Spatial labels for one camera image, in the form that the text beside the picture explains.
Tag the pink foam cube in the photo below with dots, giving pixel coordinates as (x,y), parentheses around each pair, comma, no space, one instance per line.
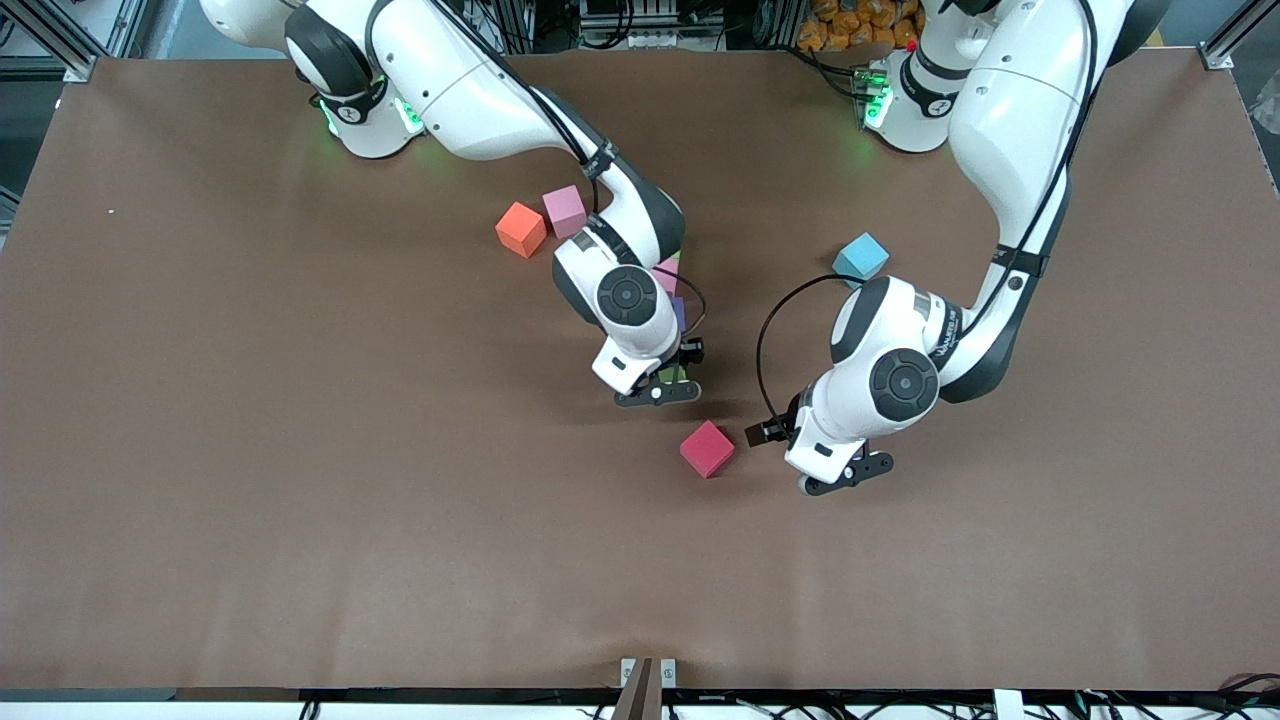
(668,277)
(566,211)

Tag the red foam cube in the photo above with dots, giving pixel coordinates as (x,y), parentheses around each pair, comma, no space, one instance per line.
(707,449)

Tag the aluminium frame profile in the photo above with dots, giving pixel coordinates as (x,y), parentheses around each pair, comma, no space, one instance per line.
(1235,40)
(50,45)

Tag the brown post with metal brackets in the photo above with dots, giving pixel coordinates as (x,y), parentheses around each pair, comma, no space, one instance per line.
(645,690)

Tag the brown table cover sheet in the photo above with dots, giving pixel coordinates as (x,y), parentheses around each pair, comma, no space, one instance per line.
(300,550)

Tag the purple foam cube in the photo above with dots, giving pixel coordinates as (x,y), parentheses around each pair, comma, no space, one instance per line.
(679,312)

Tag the white box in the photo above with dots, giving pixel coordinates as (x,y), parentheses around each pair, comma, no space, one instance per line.
(1008,705)

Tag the pile of orange items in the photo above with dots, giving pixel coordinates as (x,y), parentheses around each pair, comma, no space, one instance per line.
(850,25)

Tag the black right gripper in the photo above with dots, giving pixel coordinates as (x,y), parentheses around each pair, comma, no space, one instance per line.
(689,352)

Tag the orange foam cube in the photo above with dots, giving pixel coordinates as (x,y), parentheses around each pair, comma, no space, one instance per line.
(521,230)

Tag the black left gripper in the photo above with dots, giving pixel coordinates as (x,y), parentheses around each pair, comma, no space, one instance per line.
(789,424)

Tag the blue foam cube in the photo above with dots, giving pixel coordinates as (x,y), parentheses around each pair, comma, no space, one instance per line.
(860,258)

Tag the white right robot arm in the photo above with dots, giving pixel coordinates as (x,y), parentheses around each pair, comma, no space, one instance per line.
(480,90)

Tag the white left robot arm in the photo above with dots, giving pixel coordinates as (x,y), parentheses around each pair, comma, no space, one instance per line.
(1010,120)

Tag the metal equipment frame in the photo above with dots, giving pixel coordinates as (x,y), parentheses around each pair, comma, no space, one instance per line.
(650,20)

